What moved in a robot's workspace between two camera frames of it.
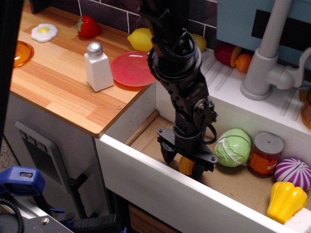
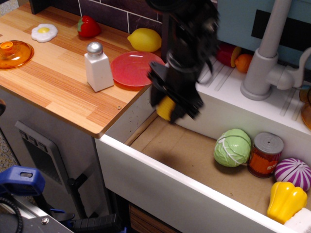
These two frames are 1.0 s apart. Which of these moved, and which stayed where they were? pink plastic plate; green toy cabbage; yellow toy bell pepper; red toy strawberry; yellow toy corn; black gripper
Moved: yellow toy corn; black gripper
Stayed: yellow toy bell pepper; pink plastic plate; red toy strawberry; green toy cabbage
